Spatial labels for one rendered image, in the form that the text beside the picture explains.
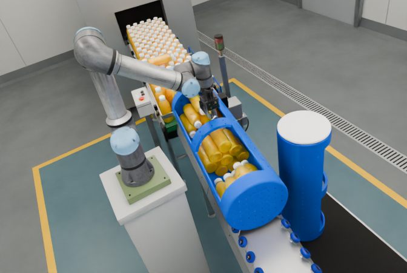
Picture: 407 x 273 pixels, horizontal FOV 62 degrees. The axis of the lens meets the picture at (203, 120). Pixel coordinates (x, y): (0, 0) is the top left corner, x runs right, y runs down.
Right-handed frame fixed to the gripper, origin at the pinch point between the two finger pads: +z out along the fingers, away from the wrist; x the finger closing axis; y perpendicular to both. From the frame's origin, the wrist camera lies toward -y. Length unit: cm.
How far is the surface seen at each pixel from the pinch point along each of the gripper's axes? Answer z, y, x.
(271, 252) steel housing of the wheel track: 31, 62, -1
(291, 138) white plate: 19.4, 15.8, 36.1
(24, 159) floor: 124, -199, -170
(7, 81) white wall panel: 121, -418, -215
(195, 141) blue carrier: 6.2, 7.7, -11.7
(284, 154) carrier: 31.6, 13.2, 33.0
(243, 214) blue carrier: 15, 50, -7
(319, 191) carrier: 60, 24, 49
